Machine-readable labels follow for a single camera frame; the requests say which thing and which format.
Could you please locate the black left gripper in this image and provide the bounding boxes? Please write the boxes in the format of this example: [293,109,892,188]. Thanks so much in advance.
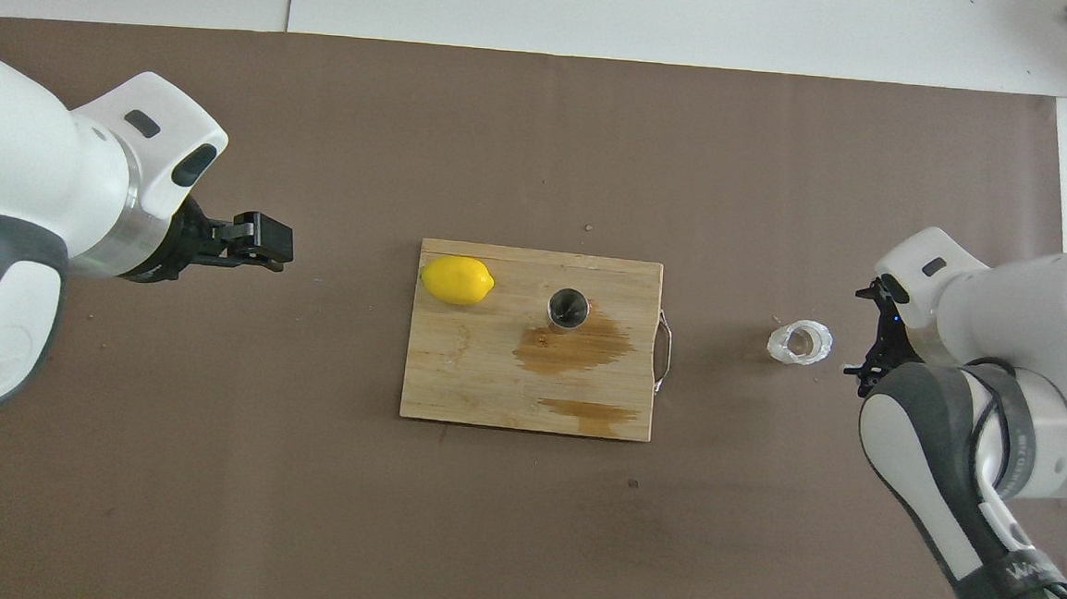
[127,196,298,293]

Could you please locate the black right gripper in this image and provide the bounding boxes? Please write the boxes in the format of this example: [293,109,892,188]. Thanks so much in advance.
[842,275,911,402]

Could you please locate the clear plastic cup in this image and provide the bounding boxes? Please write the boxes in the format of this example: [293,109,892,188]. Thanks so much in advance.
[765,318,837,369]

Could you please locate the steel cocktail jigger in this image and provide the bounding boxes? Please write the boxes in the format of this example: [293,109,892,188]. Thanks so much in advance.
[546,287,594,335]

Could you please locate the yellow lemon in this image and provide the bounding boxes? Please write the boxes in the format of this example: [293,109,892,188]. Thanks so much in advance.
[418,254,497,309]

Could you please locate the brown paper table mat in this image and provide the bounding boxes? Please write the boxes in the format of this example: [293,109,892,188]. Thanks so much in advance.
[0,15,1067,599]

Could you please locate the wooden cutting board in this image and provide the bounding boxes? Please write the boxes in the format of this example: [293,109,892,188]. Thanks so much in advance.
[398,238,681,444]

